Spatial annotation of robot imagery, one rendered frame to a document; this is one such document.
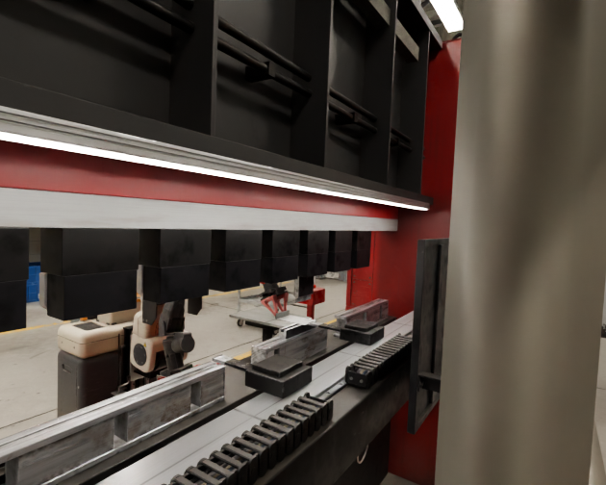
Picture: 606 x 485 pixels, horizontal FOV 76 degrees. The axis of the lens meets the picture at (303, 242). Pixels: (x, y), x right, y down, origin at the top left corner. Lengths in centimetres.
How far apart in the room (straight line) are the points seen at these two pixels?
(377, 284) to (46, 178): 177
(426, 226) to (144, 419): 159
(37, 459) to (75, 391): 133
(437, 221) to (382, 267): 38
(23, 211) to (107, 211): 14
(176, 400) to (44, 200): 54
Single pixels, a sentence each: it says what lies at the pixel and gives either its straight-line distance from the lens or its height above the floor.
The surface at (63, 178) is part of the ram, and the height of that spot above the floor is 143.
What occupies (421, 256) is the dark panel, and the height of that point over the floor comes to 130.
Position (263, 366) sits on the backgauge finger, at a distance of 94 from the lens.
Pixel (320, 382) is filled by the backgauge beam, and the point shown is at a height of 98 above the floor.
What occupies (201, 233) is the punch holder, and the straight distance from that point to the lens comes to 97.
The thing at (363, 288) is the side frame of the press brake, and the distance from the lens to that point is 226.
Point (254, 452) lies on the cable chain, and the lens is 65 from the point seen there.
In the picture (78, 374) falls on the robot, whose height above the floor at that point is 62.
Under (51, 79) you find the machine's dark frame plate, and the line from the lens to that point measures 75.
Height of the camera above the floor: 137
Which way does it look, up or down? 3 degrees down
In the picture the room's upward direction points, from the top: 2 degrees clockwise
